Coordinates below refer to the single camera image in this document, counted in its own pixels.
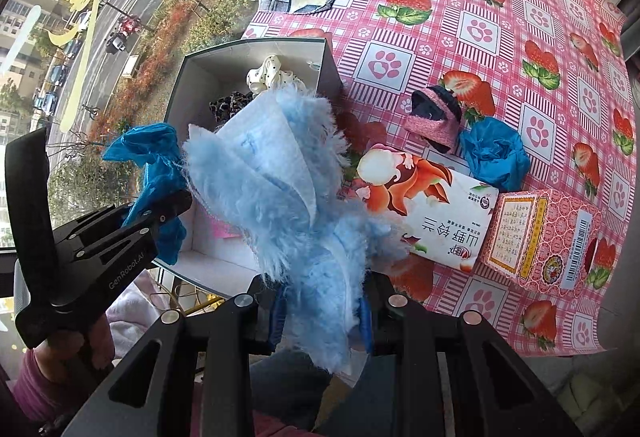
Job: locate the pink and black knitted sock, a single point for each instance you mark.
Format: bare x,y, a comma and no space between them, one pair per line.
435,127

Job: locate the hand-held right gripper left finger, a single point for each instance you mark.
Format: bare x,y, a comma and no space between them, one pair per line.
276,317

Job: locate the person's left forearm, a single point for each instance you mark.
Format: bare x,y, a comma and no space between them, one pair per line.
35,392

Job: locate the blue grey clothing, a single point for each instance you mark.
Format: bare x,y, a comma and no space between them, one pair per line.
290,382

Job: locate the pink patterned cardboard box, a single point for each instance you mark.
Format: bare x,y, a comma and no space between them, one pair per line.
545,237

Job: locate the person's left hand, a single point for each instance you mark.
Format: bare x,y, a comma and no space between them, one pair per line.
65,349

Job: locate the white polka-dot cloth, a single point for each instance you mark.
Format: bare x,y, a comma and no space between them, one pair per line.
267,74

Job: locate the white orange snack box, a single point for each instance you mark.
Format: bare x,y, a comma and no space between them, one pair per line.
440,217

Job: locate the leopard print scrunchie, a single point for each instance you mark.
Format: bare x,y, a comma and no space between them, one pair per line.
227,104

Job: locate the grey cardboard box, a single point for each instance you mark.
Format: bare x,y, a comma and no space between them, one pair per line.
200,82

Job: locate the pink strawberry printed tablecloth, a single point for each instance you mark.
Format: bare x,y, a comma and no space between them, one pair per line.
500,42

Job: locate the white fleece garment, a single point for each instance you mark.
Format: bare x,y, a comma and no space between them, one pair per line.
130,312

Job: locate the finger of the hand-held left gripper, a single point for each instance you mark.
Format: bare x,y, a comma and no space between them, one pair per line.
130,238
150,207

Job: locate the light blue fluffy cloth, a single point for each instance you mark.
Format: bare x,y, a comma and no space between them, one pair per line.
280,197

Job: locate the teal blue cloth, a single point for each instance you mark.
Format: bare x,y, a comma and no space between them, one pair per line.
150,157

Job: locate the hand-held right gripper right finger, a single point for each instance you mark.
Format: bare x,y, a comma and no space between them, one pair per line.
365,322

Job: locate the teal velvet scrunchie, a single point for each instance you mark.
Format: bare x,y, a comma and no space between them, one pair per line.
495,157

